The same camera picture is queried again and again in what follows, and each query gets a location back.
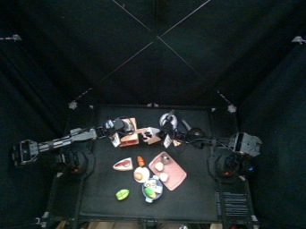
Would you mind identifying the wooden knife holder block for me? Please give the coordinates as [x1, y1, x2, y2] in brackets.
[136, 126, 162, 146]

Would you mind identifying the cream toy pot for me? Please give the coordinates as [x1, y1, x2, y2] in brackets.
[122, 117, 139, 132]

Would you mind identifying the small white round plate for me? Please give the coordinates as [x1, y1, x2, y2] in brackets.
[132, 165, 152, 183]

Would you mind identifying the pink rectangular tray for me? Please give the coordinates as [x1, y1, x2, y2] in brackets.
[147, 150, 187, 191]

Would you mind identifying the white triangular tray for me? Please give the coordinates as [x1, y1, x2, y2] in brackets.
[112, 157, 135, 172]

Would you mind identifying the green toy vegetable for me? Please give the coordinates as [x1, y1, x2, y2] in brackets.
[144, 188, 158, 199]

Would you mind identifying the green toy leaf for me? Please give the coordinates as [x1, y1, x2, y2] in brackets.
[115, 189, 131, 201]

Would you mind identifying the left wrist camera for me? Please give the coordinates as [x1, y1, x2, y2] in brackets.
[112, 118, 126, 130]

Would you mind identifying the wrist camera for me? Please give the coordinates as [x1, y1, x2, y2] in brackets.
[112, 118, 126, 130]
[159, 110, 179, 130]

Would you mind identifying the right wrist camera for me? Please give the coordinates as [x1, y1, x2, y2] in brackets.
[159, 110, 179, 130]

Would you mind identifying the grey bowl with handles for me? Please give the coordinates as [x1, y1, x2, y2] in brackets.
[142, 175, 164, 204]

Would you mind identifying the thin frame brace wire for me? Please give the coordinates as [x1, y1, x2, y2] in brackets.
[72, 0, 211, 105]
[111, 0, 232, 107]

